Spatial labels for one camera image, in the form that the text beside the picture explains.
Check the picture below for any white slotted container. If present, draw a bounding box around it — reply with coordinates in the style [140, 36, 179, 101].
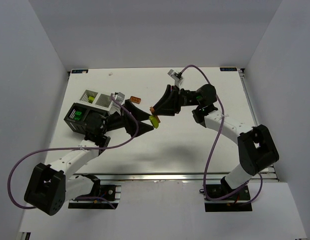
[79, 89, 112, 115]

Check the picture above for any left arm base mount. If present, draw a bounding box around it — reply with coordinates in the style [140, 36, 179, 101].
[66, 174, 122, 210]

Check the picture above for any aluminium table edge rail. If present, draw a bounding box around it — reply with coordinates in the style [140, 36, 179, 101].
[69, 171, 278, 184]

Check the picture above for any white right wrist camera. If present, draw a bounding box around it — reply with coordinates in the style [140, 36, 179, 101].
[167, 69, 184, 89]

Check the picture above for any lime slope lego piece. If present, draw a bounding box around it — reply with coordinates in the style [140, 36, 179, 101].
[149, 115, 161, 129]

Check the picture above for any orange lego brick with lime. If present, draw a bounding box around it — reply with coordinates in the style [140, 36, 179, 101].
[150, 107, 157, 115]

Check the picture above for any lime long lego brick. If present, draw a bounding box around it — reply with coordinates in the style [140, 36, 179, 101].
[88, 96, 95, 104]

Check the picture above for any brown lego brick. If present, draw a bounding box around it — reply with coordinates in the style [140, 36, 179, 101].
[130, 96, 141, 104]

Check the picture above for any black slotted container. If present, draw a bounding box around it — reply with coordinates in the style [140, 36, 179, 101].
[64, 103, 109, 135]

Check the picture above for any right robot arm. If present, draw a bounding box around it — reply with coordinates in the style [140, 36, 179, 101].
[150, 84, 279, 194]

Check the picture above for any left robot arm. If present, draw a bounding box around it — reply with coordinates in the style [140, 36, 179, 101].
[24, 99, 154, 216]

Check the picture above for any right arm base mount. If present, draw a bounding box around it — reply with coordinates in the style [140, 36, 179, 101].
[199, 184, 252, 213]

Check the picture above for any green two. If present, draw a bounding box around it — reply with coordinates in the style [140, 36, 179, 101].
[75, 111, 83, 119]

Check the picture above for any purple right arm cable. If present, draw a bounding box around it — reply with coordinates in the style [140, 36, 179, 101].
[181, 65, 263, 204]

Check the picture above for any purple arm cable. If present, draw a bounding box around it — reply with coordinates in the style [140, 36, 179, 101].
[181, 65, 263, 204]
[7, 93, 139, 210]

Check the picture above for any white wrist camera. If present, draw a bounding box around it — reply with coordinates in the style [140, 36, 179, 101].
[110, 92, 125, 114]
[167, 69, 184, 89]

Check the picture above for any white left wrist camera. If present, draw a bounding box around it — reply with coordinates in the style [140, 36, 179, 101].
[110, 92, 125, 114]

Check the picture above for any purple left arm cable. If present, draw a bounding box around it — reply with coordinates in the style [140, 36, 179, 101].
[7, 93, 139, 210]

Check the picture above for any right side table rail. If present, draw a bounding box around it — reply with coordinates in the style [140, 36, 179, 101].
[237, 68, 279, 176]

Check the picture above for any blue corner sticker left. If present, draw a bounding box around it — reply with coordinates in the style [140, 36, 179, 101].
[71, 69, 89, 74]

